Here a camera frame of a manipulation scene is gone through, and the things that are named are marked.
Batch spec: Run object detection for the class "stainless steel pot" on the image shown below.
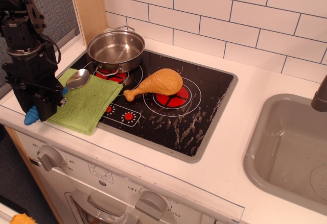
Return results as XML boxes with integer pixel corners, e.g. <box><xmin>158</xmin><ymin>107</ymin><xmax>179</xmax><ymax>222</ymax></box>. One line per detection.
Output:
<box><xmin>87</xmin><ymin>26</ymin><xmax>146</xmax><ymax>77</ymax></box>

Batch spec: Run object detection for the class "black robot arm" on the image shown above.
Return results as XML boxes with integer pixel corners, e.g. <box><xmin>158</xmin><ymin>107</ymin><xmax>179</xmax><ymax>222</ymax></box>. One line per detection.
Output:
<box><xmin>1</xmin><ymin>0</ymin><xmax>67</xmax><ymax>126</ymax></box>

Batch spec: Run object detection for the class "grey toy sink basin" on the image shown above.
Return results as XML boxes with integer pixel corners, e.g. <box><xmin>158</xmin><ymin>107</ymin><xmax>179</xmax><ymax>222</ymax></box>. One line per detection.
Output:
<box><xmin>244</xmin><ymin>94</ymin><xmax>326</xmax><ymax>215</ymax></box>

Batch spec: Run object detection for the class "green folded rag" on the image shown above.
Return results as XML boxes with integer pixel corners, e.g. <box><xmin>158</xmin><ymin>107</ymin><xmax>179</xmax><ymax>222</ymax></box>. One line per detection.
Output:
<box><xmin>48</xmin><ymin>75</ymin><xmax>123</xmax><ymax>135</ymax></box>

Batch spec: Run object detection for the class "grey faucet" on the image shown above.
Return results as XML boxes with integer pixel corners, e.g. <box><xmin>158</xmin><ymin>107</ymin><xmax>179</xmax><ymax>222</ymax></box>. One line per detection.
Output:
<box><xmin>311</xmin><ymin>76</ymin><xmax>327</xmax><ymax>112</ymax></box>

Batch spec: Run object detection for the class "grey oven door handle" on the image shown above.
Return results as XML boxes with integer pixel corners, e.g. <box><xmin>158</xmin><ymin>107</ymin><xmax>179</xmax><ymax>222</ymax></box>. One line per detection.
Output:
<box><xmin>71</xmin><ymin>190</ymin><xmax>139</xmax><ymax>223</ymax></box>

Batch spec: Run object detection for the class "blue handled metal spoon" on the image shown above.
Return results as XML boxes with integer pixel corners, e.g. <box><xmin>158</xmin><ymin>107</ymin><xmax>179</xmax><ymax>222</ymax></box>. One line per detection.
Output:
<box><xmin>24</xmin><ymin>69</ymin><xmax>90</xmax><ymax>126</ymax></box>

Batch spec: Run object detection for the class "orange plastic chicken drumstick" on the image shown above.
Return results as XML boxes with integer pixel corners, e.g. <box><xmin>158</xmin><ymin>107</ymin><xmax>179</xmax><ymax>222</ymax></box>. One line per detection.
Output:
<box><xmin>123</xmin><ymin>68</ymin><xmax>183</xmax><ymax>102</ymax></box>

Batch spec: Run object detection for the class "grey right oven knob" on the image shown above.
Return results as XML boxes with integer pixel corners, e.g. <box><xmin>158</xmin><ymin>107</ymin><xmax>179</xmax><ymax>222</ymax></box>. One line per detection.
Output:
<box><xmin>135</xmin><ymin>191</ymin><xmax>168</xmax><ymax>221</ymax></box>

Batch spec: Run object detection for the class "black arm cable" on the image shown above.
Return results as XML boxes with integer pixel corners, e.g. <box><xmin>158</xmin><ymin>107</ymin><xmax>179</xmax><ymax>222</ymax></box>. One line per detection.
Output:
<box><xmin>39</xmin><ymin>34</ymin><xmax>62</xmax><ymax>65</ymax></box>

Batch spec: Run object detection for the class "grey left oven knob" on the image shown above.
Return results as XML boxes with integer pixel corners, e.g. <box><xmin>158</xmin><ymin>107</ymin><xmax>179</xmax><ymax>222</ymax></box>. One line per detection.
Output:
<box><xmin>37</xmin><ymin>145</ymin><xmax>63</xmax><ymax>171</ymax></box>

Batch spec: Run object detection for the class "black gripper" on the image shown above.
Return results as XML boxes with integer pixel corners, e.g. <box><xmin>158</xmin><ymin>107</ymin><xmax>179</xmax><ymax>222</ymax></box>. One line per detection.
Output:
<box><xmin>3</xmin><ymin>52</ymin><xmax>64</xmax><ymax>121</ymax></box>

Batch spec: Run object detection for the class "grey oven knob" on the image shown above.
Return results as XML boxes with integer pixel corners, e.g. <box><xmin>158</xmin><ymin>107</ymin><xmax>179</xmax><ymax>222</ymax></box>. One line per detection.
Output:
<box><xmin>37</xmin><ymin>145</ymin><xmax>63</xmax><ymax>171</ymax></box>
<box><xmin>135</xmin><ymin>191</ymin><xmax>168</xmax><ymax>221</ymax></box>

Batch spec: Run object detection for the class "black toy stovetop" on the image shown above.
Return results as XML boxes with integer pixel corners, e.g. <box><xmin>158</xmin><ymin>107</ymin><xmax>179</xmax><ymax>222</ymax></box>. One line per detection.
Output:
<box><xmin>34</xmin><ymin>49</ymin><xmax>239</xmax><ymax>164</ymax></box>

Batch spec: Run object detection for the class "grey fabric panel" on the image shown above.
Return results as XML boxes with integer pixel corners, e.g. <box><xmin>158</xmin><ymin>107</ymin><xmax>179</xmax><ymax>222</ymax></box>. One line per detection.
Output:
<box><xmin>1</xmin><ymin>0</ymin><xmax>79</xmax><ymax>96</ymax></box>

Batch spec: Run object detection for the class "orange fuzzy object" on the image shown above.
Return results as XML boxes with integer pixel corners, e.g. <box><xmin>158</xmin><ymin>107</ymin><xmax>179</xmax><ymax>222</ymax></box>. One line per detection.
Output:
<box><xmin>10</xmin><ymin>213</ymin><xmax>36</xmax><ymax>224</ymax></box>

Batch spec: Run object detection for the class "wooden side post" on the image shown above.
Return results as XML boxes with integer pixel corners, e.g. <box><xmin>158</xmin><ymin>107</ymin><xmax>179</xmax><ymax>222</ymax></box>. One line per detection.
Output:
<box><xmin>73</xmin><ymin>0</ymin><xmax>108</xmax><ymax>46</ymax></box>

